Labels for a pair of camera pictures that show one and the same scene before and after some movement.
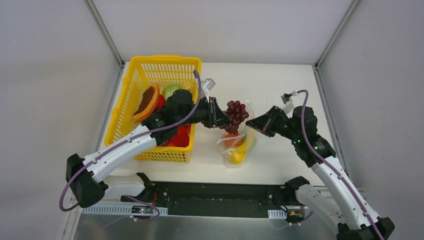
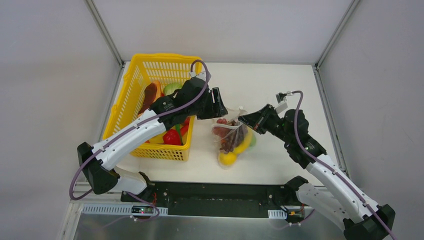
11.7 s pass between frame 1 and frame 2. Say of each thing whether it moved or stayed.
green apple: stayed
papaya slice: stayed
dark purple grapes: moved
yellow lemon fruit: moved
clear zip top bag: moved
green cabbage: stayed
